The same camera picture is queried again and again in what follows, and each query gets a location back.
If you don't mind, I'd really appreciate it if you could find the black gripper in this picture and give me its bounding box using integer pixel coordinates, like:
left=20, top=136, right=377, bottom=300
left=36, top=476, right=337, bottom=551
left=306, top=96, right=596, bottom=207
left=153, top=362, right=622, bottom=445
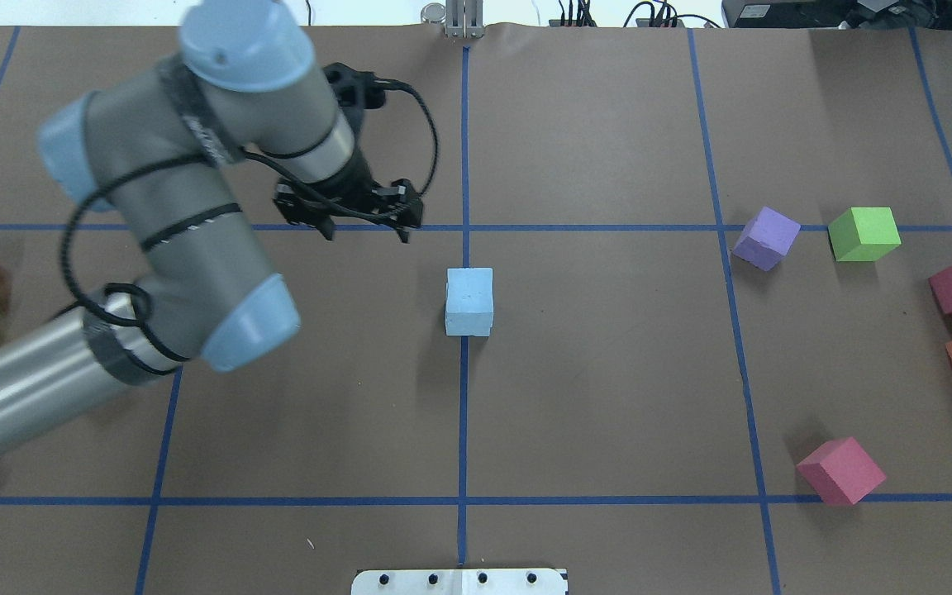
left=273, top=63, right=426, bottom=244

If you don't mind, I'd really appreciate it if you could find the light blue block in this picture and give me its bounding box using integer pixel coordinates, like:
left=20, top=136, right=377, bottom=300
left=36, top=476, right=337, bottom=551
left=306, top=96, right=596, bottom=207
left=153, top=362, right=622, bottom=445
left=445, top=268, right=495, bottom=336

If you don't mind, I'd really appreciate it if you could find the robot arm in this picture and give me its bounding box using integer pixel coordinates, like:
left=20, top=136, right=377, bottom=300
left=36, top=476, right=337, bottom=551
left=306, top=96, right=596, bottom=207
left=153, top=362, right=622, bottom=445
left=0, top=1, right=426, bottom=457

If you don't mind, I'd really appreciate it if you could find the purple block right side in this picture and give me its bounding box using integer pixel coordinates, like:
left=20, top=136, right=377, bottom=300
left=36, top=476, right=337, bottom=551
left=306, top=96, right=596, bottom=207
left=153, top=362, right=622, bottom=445
left=731, top=207, right=802, bottom=271

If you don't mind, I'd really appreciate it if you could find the green block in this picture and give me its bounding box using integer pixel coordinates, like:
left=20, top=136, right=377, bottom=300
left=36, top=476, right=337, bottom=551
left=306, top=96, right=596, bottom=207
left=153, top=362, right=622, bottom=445
left=827, top=207, right=902, bottom=261

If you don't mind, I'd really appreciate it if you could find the magenta block lone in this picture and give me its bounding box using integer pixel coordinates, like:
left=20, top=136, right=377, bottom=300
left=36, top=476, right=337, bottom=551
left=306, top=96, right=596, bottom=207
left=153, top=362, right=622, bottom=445
left=796, top=437, right=887, bottom=506

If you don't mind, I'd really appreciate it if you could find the aluminium frame post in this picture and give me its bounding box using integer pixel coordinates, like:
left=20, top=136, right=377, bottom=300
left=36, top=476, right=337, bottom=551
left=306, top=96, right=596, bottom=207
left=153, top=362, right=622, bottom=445
left=419, top=0, right=486, bottom=39

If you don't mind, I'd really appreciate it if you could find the arm gripper cable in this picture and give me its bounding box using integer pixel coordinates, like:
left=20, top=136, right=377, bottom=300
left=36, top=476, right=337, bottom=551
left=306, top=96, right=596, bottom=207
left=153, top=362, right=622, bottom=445
left=59, top=78, right=440, bottom=364

